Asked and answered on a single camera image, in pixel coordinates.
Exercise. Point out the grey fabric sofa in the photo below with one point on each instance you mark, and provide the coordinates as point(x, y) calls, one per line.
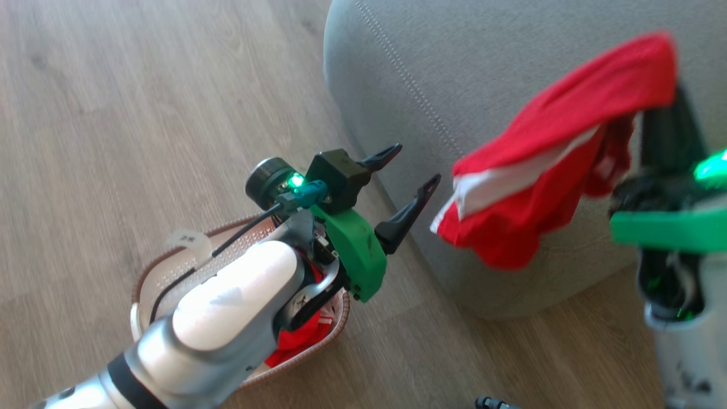
point(426, 57)

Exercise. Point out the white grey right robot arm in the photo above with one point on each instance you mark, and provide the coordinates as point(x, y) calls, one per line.
point(693, 352)

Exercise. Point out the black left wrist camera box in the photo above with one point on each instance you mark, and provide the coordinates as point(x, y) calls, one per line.
point(335, 176)

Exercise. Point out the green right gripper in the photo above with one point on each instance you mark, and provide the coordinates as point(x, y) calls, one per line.
point(670, 230)

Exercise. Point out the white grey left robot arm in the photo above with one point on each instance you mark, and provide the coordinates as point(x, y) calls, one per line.
point(238, 295)

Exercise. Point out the white plastic laundry basket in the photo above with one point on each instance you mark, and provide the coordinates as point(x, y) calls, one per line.
point(170, 278)

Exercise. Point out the red garment broad white band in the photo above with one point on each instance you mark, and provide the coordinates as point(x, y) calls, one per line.
point(568, 119)

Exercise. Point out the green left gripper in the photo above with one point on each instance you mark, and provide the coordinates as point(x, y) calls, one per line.
point(358, 255)

